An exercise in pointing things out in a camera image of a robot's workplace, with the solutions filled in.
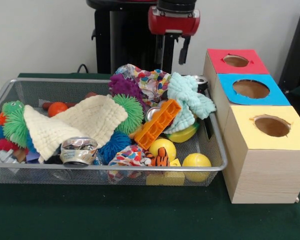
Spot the light blue knitted cloth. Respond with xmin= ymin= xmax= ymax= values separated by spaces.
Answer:
xmin=163 ymin=71 xmax=217 ymax=135

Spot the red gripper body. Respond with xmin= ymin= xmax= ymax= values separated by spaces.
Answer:
xmin=147 ymin=6 xmax=201 ymax=37

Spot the silver wire mesh bin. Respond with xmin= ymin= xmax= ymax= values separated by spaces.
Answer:
xmin=0 ymin=77 xmax=228 ymax=187

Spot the small orange ball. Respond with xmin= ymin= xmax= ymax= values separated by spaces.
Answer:
xmin=47 ymin=101 xmax=69 ymax=118

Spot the crushed silver can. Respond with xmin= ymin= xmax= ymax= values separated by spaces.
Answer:
xmin=59 ymin=136 xmax=99 ymax=168

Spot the cream knitted cloth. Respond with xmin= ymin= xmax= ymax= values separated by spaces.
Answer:
xmin=23 ymin=94 xmax=129 ymax=161

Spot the yellow ball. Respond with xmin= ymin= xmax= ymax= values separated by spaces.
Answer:
xmin=149 ymin=138 xmax=177 ymax=161
xmin=181 ymin=152 xmax=213 ymax=183

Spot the green spiky caterpillar toy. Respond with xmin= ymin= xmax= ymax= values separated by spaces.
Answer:
xmin=1 ymin=100 xmax=28 ymax=149

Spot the orange toy building brick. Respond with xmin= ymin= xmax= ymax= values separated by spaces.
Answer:
xmin=134 ymin=98 xmax=183 ymax=151

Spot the orange tiger plush toy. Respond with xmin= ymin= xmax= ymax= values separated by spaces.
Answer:
xmin=144 ymin=147 xmax=171 ymax=168

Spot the wooden box with three holes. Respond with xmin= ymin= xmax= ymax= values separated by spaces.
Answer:
xmin=202 ymin=48 xmax=300 ymax=205

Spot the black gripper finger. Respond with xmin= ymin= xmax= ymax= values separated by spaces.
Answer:
xmin=156 ymin=34 xmax=165 ymax=68
xmin=178 ymin=36 xmax=192 ymax=65

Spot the green spiky rubber ball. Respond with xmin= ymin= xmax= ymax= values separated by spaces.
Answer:
xmin=112 ymin=94 xmax=145 ymax=135

